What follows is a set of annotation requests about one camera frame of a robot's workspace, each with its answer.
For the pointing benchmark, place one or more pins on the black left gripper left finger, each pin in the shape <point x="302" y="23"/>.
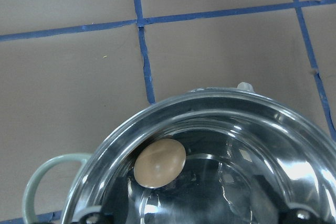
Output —
<point x="96" y="217"/>

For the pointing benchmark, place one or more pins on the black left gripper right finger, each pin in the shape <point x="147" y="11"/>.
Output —
<point x="304" y="216"/>

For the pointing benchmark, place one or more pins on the brown egg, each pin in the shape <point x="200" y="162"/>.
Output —
<point x="159" y="163"/>

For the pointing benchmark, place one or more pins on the pale green electric pot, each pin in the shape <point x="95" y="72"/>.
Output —
<point x="248" y="160"/>

